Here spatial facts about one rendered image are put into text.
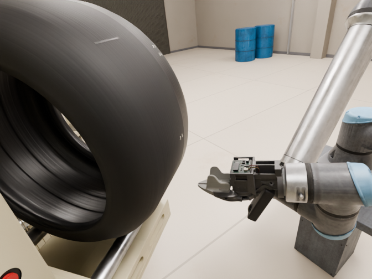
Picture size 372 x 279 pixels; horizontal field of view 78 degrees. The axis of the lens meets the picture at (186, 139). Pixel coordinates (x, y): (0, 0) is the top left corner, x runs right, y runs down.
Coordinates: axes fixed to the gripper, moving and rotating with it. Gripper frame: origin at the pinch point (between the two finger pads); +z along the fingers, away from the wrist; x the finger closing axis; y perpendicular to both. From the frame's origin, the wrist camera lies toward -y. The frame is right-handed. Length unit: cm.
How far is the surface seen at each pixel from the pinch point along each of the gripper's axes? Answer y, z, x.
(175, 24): 40, 333, -916
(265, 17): -1, -6, -792
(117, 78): 34.0, 5.4, 12.9
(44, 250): -15, 53, 16
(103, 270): -7.2, 20.7, 22.5
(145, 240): -13.3, 18.1, 9.0
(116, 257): -8.0, 19.8, 18.5
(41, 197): 1, 51, 9
